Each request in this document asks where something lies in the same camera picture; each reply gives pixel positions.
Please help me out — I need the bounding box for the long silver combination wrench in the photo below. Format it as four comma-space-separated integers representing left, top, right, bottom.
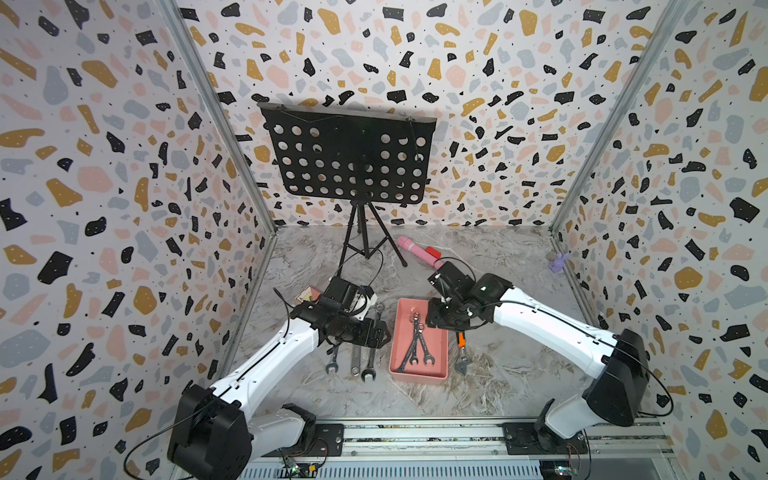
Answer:
350, 345, 362, 377

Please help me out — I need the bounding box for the medium silver combination wrench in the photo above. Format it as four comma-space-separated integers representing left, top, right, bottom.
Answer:
325, 344, 340, 375

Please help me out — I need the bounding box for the orange handled adjustable wrench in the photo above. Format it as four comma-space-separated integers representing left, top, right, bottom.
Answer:
454, 331, 472, 375

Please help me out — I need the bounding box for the large silver combination wrench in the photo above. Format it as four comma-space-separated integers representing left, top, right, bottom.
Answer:
361, 303, 384, 382

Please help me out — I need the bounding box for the smallest silver combination wrench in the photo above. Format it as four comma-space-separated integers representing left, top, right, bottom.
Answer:
396, 324, 421, 373

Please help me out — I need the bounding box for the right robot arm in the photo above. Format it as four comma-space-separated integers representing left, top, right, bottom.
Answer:
427, 262, 651, 451

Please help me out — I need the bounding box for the small silver combination wrench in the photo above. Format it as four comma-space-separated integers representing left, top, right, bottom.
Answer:
411, 311, 436, 366

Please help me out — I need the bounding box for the pink plastic storage box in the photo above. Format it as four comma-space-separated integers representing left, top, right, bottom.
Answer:
389, 298, 449, 385

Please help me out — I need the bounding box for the small pink card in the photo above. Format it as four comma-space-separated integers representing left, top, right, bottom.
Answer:
296, 286, 322, 303

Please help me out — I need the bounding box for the red small object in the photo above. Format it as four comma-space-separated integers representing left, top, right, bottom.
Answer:
425, 246, 442, 259

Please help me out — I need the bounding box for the pink handheld microphone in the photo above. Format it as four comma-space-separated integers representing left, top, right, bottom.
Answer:
396, 236, 443, 270

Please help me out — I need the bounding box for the small purple toy figure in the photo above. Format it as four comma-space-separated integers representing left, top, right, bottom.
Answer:
547, 251, 570, 274

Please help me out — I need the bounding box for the black perforated music stand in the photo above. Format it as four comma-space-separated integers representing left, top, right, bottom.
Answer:
258, 102, 438, 267

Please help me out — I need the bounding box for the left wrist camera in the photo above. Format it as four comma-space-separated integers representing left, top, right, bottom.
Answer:
350, 285, 377, 319

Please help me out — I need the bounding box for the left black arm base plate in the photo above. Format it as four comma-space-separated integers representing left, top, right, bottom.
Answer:
282, 423, 345, 458

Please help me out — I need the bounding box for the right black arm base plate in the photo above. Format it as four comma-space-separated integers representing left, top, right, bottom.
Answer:
501, 421, 588, 455

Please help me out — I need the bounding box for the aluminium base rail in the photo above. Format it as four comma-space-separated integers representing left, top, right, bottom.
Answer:
241, 417, 685, 479

